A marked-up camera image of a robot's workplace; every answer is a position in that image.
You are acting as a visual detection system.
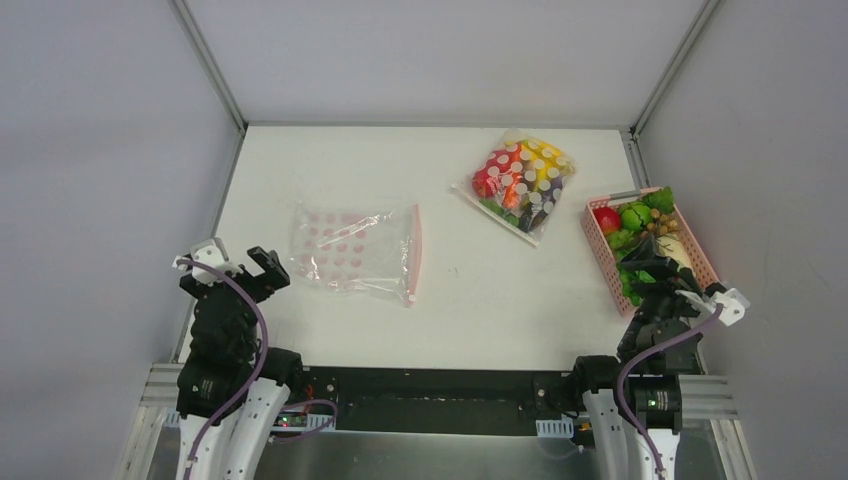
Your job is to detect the green fake cabbage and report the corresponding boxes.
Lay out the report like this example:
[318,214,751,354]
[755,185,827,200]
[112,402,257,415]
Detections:
[616,260,657,307]

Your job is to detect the white fake radish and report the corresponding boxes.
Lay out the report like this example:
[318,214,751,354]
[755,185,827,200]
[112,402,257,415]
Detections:
[655,233,694,271]

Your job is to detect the green fake grapes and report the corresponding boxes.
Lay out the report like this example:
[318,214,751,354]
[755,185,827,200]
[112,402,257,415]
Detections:
[605,229,639,252]

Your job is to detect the brown fake longan bunch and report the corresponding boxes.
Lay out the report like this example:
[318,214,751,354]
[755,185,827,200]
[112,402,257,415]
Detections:
[640,209,682,238]

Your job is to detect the green fake watermelon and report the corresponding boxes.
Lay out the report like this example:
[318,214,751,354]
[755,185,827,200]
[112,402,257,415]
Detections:
[618,201,654,232]

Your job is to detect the red fake pomegranate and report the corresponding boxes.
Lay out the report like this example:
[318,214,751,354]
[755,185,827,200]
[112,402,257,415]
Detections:
[592,206,622,236]

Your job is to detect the green fake lettuce leaf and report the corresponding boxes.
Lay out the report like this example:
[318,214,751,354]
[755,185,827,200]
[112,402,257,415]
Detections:
[641,186,675,215]

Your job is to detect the clear zip top bag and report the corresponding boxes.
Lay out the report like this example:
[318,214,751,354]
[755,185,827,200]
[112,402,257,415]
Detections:
[287,203,423,307]

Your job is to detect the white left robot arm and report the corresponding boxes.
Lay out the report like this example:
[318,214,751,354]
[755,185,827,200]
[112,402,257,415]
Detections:
[174,238,305,479]

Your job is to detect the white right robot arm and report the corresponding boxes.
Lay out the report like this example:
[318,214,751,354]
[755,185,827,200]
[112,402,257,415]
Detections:
[565,236,703,479]

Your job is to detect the pink plastic basket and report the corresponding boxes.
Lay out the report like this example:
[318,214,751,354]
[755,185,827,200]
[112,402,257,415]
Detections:
[581,187,719,316]

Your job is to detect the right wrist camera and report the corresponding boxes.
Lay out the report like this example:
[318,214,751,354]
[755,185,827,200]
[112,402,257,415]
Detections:
[690,282,751,327]

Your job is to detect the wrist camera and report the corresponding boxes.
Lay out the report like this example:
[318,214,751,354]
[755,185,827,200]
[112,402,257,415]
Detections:
[172,237,244,285]
[690,282,751,327]

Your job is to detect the aluminium frame front rail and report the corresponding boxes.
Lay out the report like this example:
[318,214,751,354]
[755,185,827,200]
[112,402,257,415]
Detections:
[139,363,183,407]

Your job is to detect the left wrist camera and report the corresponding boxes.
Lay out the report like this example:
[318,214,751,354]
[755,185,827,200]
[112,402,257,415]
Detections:
[172,237,244,285]

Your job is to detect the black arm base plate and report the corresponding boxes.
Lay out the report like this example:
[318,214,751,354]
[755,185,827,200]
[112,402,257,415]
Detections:
[291,366,585,437]

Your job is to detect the aluminium frame corner post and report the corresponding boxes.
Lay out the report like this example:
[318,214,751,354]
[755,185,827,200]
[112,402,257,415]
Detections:
[169,0,248,137]

